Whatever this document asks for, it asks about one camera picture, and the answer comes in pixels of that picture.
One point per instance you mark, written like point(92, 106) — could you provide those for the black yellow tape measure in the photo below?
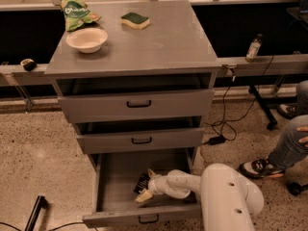
point(28, 64)

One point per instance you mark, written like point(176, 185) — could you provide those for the blue jeans leg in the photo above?
point(289, 150)

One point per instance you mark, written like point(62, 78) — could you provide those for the green chip bag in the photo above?
point(77, 14)

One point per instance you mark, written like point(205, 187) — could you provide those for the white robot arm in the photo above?
point(229, 200)

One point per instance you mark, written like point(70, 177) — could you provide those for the black stand leg left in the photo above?
point(40, 204)

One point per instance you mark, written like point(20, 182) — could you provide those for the grey drawer cabinet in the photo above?
point(172, 53)

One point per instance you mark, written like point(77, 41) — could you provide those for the person's hand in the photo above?
point(304, 131)

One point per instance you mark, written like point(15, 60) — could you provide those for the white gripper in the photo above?
point(155, 185)

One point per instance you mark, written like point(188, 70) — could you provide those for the grey top drawer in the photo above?
point(139, 105)

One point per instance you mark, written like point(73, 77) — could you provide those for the grey open bottom drawer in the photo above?
point(117, 175)

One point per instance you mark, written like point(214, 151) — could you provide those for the black chair base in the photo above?
point(293, 188)

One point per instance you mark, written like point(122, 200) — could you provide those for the white bowl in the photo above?
point(87, 40)

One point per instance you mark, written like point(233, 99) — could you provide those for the green yellow sponge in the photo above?
point(135, 20)

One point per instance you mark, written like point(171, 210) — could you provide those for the grey orange sneaker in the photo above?
point(259, 169)

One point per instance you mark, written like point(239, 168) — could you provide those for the black power adapter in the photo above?
point(217, 140)

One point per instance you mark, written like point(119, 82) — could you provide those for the grey middle drawer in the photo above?
point(140, 141)

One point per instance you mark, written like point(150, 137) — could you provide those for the small glass bottle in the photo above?
point(254, 48)

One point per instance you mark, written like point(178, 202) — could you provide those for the black rxbar chocolate bar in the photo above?
point(142, 183)

